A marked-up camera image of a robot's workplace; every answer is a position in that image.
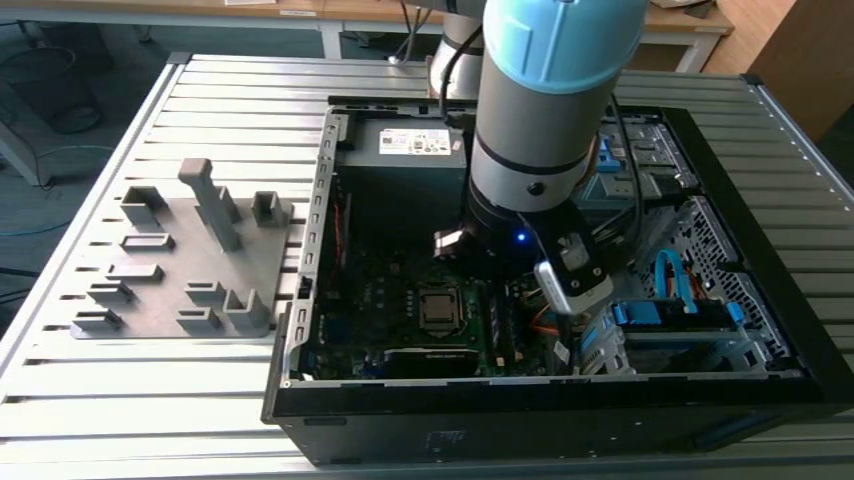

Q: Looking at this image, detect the CPU socket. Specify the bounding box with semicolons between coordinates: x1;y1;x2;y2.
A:
412;281;469;332

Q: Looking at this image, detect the silver CPU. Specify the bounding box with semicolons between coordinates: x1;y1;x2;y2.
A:
420;293;461;324

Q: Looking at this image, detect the green motherboard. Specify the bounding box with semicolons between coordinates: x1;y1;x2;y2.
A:
312;244;575;379

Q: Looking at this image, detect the blue disk carrier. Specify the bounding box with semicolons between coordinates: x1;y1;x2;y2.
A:
611;298;747;332
595;135;627;175

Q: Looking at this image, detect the black graphics card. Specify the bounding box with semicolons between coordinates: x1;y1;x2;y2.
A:
382;348;482;377

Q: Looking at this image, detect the grey power supply unit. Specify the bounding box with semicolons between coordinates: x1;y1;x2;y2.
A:
334;118;476;231

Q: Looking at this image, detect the grey metal disk bay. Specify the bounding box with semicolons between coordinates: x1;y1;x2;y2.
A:
577;298;792;377
572;115;701;234

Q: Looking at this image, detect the black disk drive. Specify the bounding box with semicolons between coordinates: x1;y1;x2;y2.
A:
656;301;725;329

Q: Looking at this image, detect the black PC case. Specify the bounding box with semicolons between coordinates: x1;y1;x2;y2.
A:
258;94;854;469

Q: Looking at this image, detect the grey parts rack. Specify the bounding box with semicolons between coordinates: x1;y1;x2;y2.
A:
69;158;298;341

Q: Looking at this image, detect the wooden cabinet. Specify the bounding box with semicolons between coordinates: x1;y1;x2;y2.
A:
699;0;854;146

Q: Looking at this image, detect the wooden desk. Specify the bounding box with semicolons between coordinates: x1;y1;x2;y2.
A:
0;0;735;74

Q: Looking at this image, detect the black waste bin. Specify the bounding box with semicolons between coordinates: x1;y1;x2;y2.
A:
0;47;106;135

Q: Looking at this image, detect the black camera bracket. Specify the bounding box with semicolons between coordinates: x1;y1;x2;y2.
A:
516;204;592;261

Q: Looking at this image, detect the orange wire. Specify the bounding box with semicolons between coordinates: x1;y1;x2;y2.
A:
528;308;568;337

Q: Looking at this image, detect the red twisted wire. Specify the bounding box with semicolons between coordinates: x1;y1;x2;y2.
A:
329;192;353;294

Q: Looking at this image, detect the black cable bundle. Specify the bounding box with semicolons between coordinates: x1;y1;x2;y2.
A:
585;197;685;251

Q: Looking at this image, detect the blue data cable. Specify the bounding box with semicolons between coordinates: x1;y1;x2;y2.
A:
655;249;700;315

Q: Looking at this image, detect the hanging cable with plug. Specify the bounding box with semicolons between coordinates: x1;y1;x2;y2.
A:
385;0;428;64

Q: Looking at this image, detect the thin blue cable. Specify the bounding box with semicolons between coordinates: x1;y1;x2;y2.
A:
0;143;118;239

